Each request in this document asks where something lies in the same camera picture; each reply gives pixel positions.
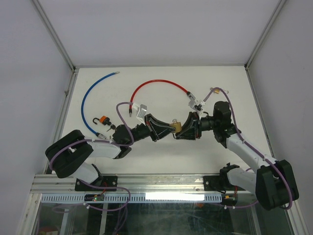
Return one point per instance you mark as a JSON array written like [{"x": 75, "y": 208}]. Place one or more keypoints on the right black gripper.
[{"x": 190, "y": 132}]

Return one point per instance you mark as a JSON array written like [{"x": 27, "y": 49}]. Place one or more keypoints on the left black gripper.
[{"x": 158, "y": 131}]

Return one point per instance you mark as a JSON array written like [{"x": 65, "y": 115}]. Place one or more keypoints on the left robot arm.
[{"x": 67, "y": 157}]

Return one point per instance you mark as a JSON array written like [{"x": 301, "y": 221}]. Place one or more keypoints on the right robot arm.
[{"x": 270, "y": 180}]

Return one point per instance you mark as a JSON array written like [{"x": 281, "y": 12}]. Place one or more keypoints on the black head keys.
[{"x": 112, "y": 128}]

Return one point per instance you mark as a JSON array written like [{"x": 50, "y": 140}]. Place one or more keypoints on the small brass padlock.
[{"x": 217, "y": 91}]

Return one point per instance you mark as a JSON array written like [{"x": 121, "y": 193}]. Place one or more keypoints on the orange black padlock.
[{"x": 103, "y": 120}]

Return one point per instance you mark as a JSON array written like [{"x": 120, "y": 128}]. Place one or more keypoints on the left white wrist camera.
[{"x": 141, "y": 113}]

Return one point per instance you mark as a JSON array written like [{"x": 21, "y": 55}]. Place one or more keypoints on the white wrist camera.
[
  {"x": 197, "y": 106},
  {"x": 141, "y": 113}
]

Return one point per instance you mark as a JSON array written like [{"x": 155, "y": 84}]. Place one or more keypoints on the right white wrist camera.
[{"x": 197, "y": 106}]

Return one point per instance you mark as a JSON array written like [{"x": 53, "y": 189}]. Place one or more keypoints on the red cable lock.
[{"x": 165, "y": 99}]

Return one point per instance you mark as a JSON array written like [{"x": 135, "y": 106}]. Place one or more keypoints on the blue cable lock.
[{"x": 89, "y": 97}]

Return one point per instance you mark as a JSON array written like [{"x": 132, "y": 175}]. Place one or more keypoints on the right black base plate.
[{"x": 213, "y": 183}]

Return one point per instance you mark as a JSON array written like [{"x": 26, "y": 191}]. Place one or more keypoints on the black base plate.
[
  {"x": 213, "y": 183},
  {"x": 102, "y": 182}
]

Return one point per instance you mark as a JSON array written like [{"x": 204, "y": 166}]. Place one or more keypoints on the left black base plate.
[{"x": 102, "y": 182}]

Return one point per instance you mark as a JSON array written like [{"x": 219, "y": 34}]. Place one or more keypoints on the aluminium mounting rail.
[{"x": 135, "y": 183}]

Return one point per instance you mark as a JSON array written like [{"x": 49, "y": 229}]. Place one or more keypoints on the white slotted cable duct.
[{"x": 149, "y": 197}]

